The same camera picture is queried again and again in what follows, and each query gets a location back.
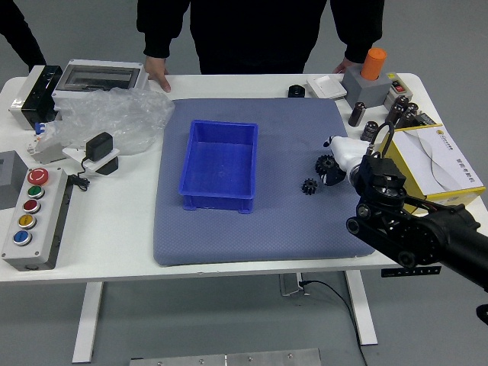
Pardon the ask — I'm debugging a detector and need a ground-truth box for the white circuit breaker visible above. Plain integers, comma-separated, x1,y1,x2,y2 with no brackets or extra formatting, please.
25,121,68,165

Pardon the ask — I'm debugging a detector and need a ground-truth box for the white wall switch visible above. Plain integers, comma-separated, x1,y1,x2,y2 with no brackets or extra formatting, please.
306,74,348,101

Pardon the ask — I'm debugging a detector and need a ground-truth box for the blue-grey mat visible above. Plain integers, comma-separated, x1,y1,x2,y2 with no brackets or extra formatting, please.
152,98,377,268

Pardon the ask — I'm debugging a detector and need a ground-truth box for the blue plastic box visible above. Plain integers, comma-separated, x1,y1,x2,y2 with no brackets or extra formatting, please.
178,119,259,215

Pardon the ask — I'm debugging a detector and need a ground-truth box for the grey under-table box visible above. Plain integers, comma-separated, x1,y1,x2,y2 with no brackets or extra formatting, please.
278,272,310,297

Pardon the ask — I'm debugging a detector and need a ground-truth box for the black table control panel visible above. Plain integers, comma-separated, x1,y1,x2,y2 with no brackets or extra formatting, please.
380,266,442,278

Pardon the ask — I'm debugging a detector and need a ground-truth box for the big black gear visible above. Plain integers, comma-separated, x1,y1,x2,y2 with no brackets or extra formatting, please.
315,154,339,178

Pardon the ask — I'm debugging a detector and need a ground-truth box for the grey clear-lid distribution box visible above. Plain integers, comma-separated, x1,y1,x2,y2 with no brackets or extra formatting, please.
52,58,150,106

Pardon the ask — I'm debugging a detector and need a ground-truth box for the yellow and white carton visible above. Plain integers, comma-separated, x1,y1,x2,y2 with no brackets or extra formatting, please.
377,124,487,211

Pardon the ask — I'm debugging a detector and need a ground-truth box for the grey metal plate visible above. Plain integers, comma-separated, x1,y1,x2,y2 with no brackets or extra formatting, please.
129,348,322,366

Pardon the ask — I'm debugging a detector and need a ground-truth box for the white table leg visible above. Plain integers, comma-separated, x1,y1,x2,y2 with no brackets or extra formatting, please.
71,281,104,364
342,271,379,346

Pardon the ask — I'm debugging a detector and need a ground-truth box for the black power cable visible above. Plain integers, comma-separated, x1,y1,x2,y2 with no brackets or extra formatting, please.
299,280,369,366

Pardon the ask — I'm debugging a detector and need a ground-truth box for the white flat bracket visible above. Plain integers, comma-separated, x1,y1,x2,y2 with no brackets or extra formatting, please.
62,146,121,177

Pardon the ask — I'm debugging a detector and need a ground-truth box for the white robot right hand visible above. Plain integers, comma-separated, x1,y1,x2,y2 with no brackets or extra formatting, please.
319,134,371,188

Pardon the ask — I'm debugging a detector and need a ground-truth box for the white red-button switch box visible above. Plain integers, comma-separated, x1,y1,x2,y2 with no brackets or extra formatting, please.
383,72,413,110

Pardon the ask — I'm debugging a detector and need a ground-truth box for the black cylindrical capacitor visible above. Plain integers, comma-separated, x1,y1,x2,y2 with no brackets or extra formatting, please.
360,120,379,144

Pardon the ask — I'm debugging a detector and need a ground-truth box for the black power adapter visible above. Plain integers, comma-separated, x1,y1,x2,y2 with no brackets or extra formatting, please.
85,131,114,162

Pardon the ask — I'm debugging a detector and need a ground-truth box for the small black electronic module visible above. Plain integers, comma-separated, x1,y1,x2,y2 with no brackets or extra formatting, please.
415,110,438,127

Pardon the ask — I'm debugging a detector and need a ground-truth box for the grey block holder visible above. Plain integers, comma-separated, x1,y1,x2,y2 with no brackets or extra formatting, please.
341,64,396,108

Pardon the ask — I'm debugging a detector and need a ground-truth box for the person's left hand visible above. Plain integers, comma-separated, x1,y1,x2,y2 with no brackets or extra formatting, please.
332,56,358,75

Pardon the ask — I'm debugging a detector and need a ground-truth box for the grey five-button control box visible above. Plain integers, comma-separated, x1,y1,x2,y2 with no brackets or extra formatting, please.
1,166,73,271

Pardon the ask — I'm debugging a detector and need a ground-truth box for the person in dark clothes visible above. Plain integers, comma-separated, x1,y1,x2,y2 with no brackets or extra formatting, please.
0,0,47,72

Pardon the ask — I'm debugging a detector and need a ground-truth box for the grey square box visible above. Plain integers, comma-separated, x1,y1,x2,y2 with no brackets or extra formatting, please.
0,150,31,211

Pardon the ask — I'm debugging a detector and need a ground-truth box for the clear plastic bag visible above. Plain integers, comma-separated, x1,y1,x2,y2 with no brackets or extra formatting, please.
37,86,176,156

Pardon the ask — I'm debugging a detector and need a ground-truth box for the small black gear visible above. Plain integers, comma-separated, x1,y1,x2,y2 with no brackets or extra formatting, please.
300,178,319,197

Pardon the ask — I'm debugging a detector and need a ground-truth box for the black adapter cord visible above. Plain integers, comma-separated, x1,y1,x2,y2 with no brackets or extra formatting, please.
66,154,92,191

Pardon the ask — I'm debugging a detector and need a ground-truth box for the person's right hand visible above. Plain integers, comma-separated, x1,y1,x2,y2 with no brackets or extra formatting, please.
143,56,172,94

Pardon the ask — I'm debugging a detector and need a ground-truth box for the orange cylinder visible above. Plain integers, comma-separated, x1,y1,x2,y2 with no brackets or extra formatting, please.
360,47,387,81

